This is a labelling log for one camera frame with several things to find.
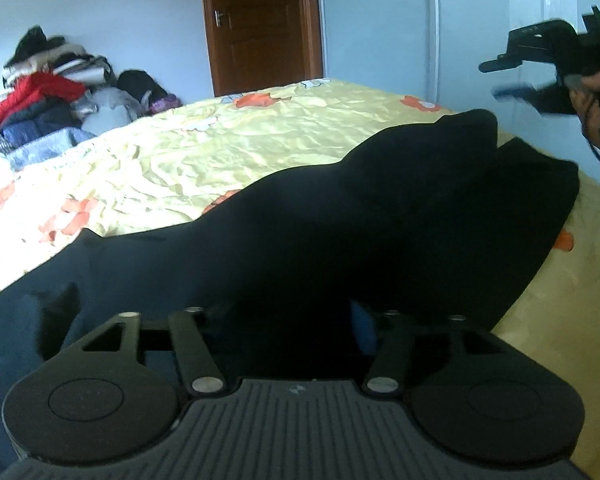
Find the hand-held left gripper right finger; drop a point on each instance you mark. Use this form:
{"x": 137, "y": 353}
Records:
{"x": 361, "y": 327}

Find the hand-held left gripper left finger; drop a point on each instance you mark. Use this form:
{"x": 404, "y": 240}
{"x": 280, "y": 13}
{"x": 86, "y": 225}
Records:
{"x": 191, "y": 342}

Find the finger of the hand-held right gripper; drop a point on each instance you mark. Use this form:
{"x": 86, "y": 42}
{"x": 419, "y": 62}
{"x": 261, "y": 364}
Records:
{"x": 545, "y": 97}
{"x": 530, "y": 40}

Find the black pants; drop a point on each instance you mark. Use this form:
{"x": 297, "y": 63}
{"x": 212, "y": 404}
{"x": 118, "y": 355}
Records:
{"x": 300, "y": 240}

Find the person's right hand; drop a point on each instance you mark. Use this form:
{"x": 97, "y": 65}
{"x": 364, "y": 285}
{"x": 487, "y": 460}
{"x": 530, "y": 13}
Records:
{"x": 597, "y": 105}

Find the white sliding wardrobe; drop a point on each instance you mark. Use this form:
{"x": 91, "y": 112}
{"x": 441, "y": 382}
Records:
{"x": 430, "y": 25}

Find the yellow carrot printed blanket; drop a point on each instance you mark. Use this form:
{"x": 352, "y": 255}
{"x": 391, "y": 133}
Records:
{"x": 190, "y": 150}

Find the blue quilted bedspread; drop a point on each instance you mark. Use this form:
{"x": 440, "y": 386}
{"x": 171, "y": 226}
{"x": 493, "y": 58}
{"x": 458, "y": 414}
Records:
{"x": 50, "y": 145}

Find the black bag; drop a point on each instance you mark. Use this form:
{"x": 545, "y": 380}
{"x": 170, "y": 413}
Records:
{"x": 141, "y": 86}

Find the brown wooden door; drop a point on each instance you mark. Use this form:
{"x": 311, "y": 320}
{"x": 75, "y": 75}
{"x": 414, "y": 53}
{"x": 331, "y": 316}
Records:
{"x": 260, "y": 25}

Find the pile of clothes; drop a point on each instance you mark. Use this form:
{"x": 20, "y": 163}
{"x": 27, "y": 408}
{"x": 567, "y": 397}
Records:
{"x": 40, "y": 100}

